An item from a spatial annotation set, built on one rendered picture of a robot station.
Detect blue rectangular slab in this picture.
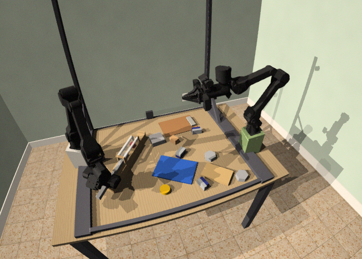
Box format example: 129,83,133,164
152,155,197,184

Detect white square stick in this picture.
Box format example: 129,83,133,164
96,186,107,200
112,159,124,175

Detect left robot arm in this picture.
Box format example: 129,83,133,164
198,65,290,136

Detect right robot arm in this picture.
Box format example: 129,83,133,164
58,85,112,191

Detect yellow short cylinder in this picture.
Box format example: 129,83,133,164
160,184,170,195

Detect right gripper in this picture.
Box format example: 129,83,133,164
82,167,121,189

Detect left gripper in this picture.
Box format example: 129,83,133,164
182,79,219,111

